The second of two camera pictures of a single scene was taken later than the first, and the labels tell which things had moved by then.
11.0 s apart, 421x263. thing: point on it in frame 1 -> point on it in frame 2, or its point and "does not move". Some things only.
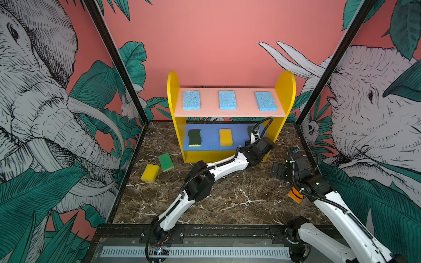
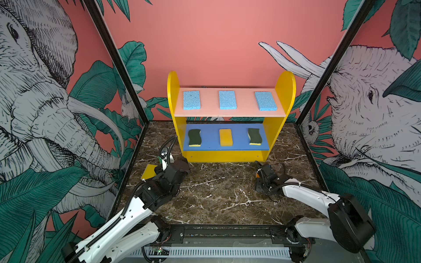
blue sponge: [191, 100] does not move
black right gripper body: [298, 182] -> [262, 186]
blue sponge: [227, 99] does not move
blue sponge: [265, 101] does not move
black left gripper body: [248, 147] -> [159, 173]
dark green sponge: [195, 139] does not move
